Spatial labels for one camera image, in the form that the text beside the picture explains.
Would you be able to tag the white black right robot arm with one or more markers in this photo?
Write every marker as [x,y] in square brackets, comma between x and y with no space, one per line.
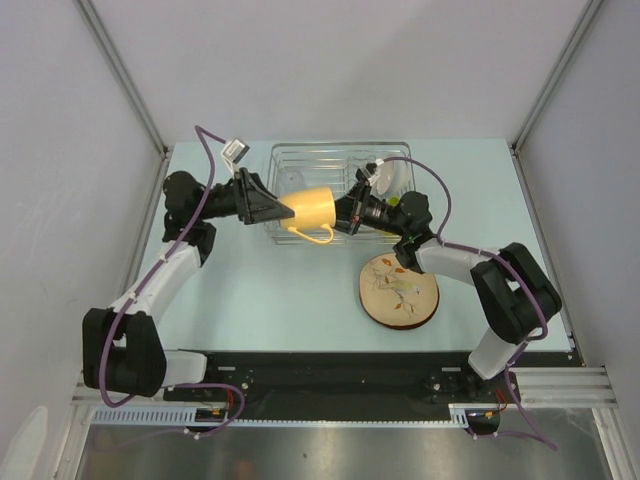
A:
[516,296]

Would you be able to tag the light blue cable duct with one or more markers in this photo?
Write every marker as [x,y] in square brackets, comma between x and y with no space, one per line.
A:
[145,416]

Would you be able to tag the beige bird pattern plate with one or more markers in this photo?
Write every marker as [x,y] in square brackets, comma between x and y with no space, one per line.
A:
[396,297]

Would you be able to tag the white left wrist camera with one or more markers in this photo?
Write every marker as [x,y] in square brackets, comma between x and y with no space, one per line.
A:
[232,153]

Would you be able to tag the white bowl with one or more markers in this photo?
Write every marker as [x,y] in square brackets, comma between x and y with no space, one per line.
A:
[393,177]

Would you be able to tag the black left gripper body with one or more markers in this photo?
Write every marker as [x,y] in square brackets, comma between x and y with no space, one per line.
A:
[225,202]

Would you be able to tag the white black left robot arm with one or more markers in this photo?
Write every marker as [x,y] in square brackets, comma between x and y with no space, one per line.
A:
[123,355]

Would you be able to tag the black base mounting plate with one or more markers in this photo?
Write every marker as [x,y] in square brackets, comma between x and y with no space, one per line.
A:
[355,387]

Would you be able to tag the clear glass cup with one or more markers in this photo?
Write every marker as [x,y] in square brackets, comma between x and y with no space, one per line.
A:
[290,181]

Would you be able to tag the aluminium frame post right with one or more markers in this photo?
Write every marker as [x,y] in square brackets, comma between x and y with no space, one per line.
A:
[566,57]

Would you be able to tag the aluminium frame post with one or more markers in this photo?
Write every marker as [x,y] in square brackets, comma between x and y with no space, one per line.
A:
[107,47]
[566,57]

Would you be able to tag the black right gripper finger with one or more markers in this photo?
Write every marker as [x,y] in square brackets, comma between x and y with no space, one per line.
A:
[347,227]
[350,204]

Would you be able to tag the cream yellow handled mug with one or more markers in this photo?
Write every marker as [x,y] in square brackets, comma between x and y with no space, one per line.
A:
[314,209]

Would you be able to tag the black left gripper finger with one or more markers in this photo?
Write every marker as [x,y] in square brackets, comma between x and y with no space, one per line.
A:
[252,220]
[259,203]

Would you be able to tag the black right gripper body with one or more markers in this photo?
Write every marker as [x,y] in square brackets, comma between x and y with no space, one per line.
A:
[379,215]

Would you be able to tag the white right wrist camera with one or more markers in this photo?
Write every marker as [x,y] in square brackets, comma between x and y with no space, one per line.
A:
[370,172]

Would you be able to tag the aluminium frame post left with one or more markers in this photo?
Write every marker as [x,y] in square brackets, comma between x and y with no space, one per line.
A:
[107,47]

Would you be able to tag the aluminium front rail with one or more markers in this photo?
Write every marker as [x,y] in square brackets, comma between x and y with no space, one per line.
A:
[565,387]

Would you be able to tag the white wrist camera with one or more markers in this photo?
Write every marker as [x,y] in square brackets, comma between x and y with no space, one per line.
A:
[232,153]
[370,172]

